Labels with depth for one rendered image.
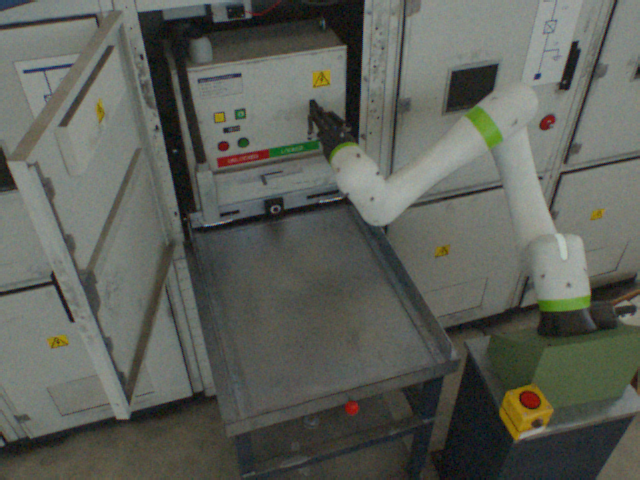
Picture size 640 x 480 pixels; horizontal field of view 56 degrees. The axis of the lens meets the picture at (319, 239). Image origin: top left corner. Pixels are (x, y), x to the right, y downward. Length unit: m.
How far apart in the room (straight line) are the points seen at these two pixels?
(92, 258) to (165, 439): 1.28
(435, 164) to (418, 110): 0.36
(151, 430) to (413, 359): 1.28
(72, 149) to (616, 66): 1.71
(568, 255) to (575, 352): 0.24
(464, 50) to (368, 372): 0.96
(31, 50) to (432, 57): 1.05
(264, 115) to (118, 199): 0.53
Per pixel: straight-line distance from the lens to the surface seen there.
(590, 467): 2.02
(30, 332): 2.14
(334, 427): 2.25
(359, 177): 1.45
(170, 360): 2.31
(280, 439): 2.23
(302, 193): 1.96
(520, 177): 1.75
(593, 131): 2.36
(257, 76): 1.72
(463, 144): 1.57
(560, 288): 1.58
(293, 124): 1.82
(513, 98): 1.60
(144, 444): 2.51
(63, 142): 1.22
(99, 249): 1.37
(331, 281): 1.76
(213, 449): 2.44
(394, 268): 1.80
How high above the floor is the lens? 2.11
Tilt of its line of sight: 42 degrees down
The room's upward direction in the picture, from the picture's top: 1 degrees counter-clockwise
